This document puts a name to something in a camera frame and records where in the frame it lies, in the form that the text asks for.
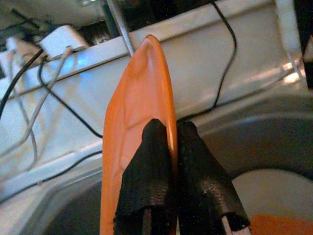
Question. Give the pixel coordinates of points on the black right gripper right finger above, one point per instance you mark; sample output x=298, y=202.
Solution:
x=203, y=191

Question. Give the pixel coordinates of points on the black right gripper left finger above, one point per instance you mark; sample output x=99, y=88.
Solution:
x=146, y=183

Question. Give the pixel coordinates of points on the orange plastic bowl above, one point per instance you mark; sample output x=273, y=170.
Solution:
x=281, y=225

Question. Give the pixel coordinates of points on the orange plastic plate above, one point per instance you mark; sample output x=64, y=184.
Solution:
x=137, y=93

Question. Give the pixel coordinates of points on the stainless steel sink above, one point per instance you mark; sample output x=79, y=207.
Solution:
x=244, y=137

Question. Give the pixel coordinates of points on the white ceramic bowl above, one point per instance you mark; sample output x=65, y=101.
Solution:
x=274, y=191

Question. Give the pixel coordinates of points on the grey metal faucet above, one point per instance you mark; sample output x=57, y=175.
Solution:
x=122, y=29

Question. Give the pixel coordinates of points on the white charger block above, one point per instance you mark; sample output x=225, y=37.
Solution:
x=61, y=40

